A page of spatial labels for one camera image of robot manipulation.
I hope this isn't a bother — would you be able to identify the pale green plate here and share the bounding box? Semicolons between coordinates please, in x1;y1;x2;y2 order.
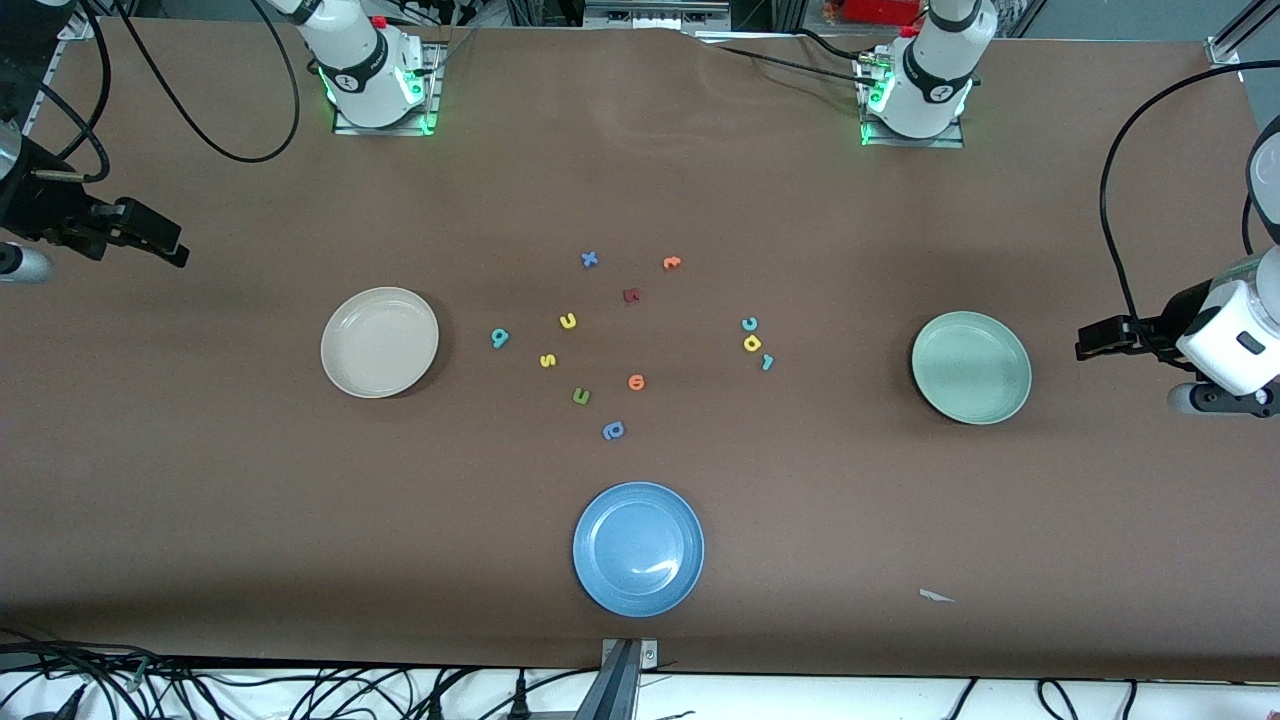
911;311;1033;426

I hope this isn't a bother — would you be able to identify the beige brown plate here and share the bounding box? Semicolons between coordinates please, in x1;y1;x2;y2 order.
320;287;440;399

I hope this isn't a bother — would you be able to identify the red box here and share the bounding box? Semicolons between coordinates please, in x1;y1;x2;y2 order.
843;0;923;26

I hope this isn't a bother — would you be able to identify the blue plate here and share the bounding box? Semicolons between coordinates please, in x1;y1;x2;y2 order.
572;482;706;618

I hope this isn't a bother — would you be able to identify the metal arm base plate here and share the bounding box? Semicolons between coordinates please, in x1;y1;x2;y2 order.
858;50;967;150
332;42;442;137

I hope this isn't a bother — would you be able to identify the black cable on table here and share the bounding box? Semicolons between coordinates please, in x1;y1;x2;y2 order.
700;42;881;86
795;28;881;63

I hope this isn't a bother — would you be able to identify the tangle of black cables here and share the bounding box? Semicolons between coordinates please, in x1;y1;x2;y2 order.
0;625;421;720

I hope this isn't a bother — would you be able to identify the silver aluminium frame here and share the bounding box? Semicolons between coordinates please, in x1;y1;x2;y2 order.
583;0;733;31

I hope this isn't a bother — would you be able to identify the dark aluminium post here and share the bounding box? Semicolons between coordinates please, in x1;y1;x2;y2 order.
573;640;641;720

